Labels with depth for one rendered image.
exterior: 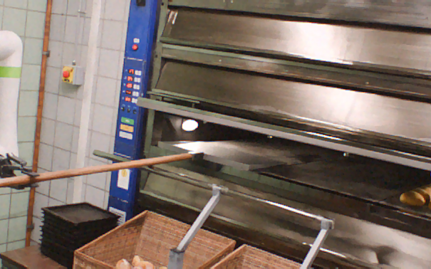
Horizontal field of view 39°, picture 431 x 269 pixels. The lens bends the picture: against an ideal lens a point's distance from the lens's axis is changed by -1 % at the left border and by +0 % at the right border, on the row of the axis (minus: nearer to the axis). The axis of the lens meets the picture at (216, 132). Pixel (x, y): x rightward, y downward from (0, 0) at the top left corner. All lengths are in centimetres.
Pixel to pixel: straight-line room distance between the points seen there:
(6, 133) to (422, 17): 166
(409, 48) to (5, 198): 242
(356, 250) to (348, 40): 85
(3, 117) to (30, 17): 125
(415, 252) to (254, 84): 99
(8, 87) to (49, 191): 136
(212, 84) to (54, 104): 114
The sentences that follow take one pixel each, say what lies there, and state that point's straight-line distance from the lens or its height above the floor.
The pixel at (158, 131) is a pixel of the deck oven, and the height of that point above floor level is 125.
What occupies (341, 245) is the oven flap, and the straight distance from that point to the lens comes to 260.
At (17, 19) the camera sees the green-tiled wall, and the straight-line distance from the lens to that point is 362.
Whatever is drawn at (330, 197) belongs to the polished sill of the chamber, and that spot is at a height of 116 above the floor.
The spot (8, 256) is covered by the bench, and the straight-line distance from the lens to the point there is 319.
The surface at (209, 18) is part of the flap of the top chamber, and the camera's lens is 294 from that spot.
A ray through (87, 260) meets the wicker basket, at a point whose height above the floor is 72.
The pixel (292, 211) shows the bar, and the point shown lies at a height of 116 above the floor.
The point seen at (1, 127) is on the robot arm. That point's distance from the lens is 252.
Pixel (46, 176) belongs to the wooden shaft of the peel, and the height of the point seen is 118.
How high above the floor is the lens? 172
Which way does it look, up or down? 8 degrees down
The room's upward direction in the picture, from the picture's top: 8 degrees clockwise
